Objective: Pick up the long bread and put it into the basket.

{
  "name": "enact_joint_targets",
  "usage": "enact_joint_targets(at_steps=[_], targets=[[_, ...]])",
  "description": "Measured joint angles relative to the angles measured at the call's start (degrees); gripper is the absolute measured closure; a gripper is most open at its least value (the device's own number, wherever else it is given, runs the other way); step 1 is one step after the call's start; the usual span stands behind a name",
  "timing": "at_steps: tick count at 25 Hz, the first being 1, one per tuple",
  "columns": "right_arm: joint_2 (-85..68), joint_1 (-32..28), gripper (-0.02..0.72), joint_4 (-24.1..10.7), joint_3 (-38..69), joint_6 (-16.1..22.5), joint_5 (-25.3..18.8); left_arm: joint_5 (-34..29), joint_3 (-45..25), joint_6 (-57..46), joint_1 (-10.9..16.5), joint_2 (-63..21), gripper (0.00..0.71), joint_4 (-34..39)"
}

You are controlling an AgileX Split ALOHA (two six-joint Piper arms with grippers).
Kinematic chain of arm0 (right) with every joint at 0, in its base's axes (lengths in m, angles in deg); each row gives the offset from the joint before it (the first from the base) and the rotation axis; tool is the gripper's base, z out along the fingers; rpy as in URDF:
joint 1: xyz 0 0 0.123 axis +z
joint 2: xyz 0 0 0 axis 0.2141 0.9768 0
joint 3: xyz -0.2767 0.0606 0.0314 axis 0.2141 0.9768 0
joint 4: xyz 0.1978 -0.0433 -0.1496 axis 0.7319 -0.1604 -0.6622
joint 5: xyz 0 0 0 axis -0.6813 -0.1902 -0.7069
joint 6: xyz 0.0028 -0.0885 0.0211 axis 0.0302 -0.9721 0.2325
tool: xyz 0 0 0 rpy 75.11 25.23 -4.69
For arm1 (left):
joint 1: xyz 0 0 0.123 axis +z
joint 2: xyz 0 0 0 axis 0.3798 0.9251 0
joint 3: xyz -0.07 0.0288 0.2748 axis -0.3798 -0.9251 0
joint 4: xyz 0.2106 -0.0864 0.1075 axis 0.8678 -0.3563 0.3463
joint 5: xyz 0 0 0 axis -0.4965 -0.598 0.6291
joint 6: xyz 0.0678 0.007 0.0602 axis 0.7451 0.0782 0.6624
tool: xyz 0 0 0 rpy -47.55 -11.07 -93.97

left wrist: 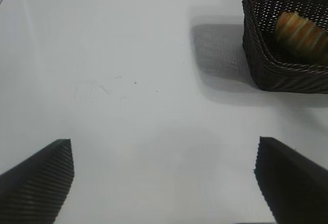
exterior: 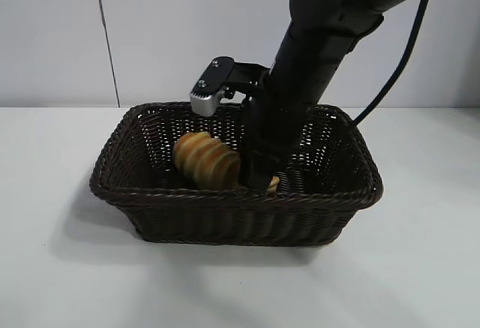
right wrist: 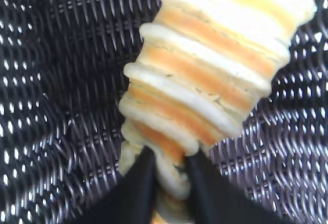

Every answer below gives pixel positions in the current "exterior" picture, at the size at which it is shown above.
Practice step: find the long striped bread roll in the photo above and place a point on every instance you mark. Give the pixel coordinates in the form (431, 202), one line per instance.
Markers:
(202, 159)

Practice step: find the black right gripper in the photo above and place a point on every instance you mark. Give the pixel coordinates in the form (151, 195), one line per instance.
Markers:
(273, 118)

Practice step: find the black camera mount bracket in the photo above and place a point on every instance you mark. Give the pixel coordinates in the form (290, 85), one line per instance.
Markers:
(249, 76)

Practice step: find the dark brown wicker basket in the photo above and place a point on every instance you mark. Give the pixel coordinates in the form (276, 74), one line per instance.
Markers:
(225, 215)

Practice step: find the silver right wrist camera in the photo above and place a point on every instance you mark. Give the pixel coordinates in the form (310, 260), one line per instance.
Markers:
(208, 91)

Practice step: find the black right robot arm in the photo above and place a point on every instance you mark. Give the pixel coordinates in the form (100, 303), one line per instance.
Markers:
(337, 5)

